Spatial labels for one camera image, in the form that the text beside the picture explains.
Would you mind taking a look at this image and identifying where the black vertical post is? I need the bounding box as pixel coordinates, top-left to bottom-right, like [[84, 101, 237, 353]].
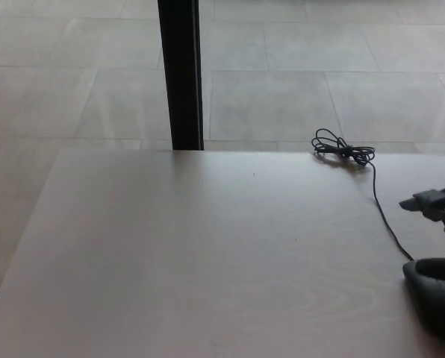
[[157, 0, 205, 151]]

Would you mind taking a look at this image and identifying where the black computer mouse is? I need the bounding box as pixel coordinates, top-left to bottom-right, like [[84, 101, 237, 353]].
[[402, 260, 445, 339]]

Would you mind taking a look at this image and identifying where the black mouse cable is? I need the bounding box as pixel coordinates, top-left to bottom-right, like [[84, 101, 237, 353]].
[[311, 128, 415, 262]]

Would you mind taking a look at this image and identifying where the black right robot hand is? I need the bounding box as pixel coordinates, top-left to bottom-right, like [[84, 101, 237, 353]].
[[399, 178, 445, 282]]

